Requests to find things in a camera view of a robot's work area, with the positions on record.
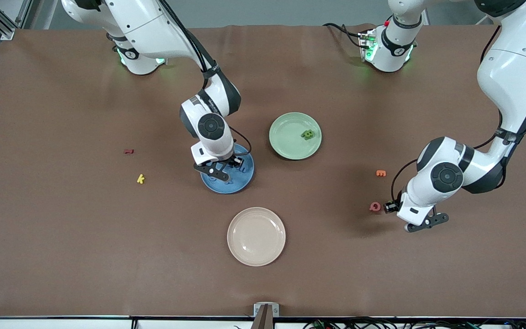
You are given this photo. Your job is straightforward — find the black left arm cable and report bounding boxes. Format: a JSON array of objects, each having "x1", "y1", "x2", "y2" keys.
[{"x1": 390, "y1": 25, "x2": 505, "y2": 204}]

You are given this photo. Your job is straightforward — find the beige pink plate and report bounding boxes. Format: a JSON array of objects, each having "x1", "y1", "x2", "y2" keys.
[{"x1": 227, "y1": 207, "x2": 286, "y2": 267}]

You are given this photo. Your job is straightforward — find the dark brown pole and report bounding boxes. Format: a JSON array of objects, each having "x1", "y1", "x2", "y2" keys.
[{"x1": 250, "y1": 304, "x2": 275, "y2": 329}]

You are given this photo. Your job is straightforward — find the blue plate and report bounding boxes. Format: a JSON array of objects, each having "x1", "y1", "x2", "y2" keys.
[{"x1": 200, "y1": 144, "x2": 255, "y2": 194}]

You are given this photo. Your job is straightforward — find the green plate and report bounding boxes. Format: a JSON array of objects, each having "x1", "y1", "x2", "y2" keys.
[{"x1": 269, "y1": 112, "x2": 322, "y2": 161}]

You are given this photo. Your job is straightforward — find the tangled black cables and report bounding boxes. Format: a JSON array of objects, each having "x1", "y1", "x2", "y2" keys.
[{"x1": 303, "y1": 313, "x2": 526, "y2": 329}]

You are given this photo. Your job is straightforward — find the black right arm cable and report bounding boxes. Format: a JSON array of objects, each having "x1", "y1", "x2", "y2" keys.
[{"x1": 158, "y1": 0, "x2": 252, "y2": 157}]

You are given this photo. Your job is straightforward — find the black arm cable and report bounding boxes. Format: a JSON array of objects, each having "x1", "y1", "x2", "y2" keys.
[
  {"x1": 158, "y1": 0, "x2": 252, "y2": 157},
  {"x1": 390, "y1": 25, "x2": 505, "y2": 204}
]

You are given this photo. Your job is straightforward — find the white table edge rail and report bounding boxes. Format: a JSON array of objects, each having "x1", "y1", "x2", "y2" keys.
[{"x1": 0, "y1": 316, "x2": 526, "y2": 329}]

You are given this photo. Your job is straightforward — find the brown table mat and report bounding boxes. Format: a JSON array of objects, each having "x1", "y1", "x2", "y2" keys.
[{"x1": 0, "y1": 24, "x2": 526, "y2": 318}]

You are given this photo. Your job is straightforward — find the aluminium frame post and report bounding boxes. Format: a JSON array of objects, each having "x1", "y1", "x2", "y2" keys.
[{"x1": 0, "y1": 0, "x2": 40, "y2": 41}]

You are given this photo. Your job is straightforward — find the grey metal bracket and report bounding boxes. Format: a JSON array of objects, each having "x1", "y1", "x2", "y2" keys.
[{"x1": 253, "y1": 302, "x2": 280, "y2": 317}]

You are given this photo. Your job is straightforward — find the black base cable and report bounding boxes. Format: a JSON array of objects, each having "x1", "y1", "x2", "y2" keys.
[{"x1": 322, "y1": 22, "x2": 365, "y2": 49}]

